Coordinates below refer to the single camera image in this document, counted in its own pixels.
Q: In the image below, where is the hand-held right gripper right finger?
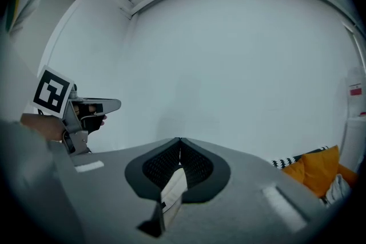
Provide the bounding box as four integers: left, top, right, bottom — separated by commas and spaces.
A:
171, 137, 329, 244

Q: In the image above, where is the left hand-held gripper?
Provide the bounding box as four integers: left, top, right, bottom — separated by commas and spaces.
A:
30, 65, 122, 158

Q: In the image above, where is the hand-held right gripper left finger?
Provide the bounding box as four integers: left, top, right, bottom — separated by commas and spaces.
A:
50, 137, 181, 244

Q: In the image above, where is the orange cushion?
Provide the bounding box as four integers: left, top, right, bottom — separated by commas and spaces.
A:
301, 145, 341, 198

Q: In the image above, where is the person's left forearm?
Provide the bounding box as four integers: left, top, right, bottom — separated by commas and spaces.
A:
19, 113, 65, 142

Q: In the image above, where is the white box with red label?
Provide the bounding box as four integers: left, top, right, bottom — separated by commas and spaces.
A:
344, 65, 366, 119

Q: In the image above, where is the crumpled white cloth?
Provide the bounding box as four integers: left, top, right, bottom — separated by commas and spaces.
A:
325, 174, 352, 206

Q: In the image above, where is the orange sofa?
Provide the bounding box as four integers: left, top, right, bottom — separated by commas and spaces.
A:
281, 145, 360, 201

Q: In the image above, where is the black white striped blanket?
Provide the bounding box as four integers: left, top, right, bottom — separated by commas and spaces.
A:
271, 146, 329, 169

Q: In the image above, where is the person's left hand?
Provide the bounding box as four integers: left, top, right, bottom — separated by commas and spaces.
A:
71, 104, 97, 118

